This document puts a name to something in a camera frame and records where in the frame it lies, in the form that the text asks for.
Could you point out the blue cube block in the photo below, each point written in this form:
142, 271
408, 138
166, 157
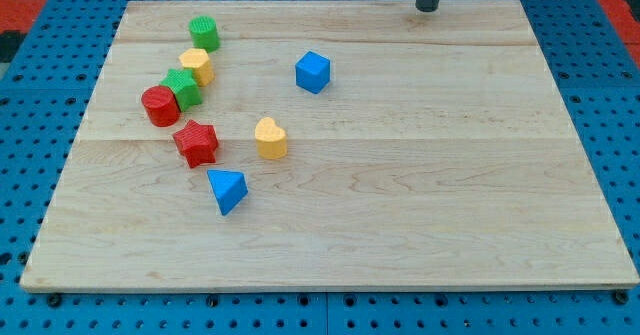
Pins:
312, 72

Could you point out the yellow heart block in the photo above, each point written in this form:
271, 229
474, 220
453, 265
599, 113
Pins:
271, 140

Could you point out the green star block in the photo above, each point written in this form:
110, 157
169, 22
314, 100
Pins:
184, 86

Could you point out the green cylinder block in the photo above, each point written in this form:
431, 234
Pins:
204, 34

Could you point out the blue triangular block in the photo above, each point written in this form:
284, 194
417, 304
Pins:
229, 188

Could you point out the red star block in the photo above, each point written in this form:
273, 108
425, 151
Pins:
197, 143

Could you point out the yellow hexagon block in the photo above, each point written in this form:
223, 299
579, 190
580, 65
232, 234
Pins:
199, 62

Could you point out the light wooden board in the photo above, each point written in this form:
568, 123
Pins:
439, 157

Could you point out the red cylinder block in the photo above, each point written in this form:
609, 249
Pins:
160, 106

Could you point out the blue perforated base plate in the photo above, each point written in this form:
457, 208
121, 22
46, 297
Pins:
590, 46

